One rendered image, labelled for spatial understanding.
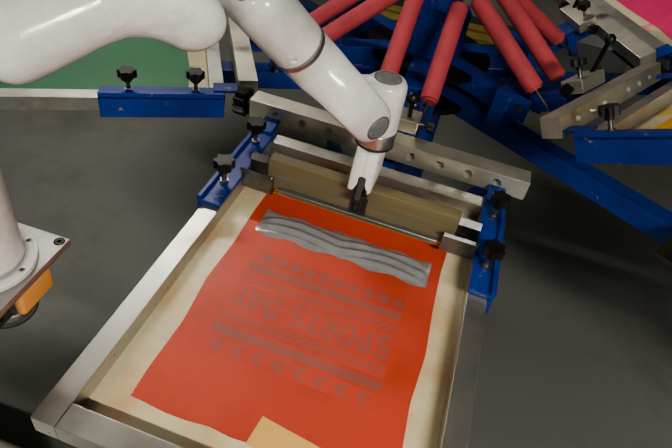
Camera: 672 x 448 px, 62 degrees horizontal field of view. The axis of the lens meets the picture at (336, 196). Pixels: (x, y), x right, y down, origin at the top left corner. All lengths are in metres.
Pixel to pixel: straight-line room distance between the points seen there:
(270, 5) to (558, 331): 2.03
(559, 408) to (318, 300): 1.43
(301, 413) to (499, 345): 1.53
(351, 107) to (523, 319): 1.77
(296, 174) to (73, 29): 0.61
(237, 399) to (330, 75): 0.51
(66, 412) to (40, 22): 0.52
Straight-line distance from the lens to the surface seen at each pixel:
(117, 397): 0.93
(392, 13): 4.58
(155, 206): 2.63
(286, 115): 1.36
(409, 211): 1.13
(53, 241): 0.90
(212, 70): 1.60
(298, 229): 1.15
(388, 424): 0.93
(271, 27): 0.76
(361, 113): 0.87
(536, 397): 2.29
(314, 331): 0.99
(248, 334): 0.98
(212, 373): 0.94
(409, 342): 1.02
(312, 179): 1.15
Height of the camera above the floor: 1.76
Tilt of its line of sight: 40 degrees down
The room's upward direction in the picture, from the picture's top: 11 degrees clockwise
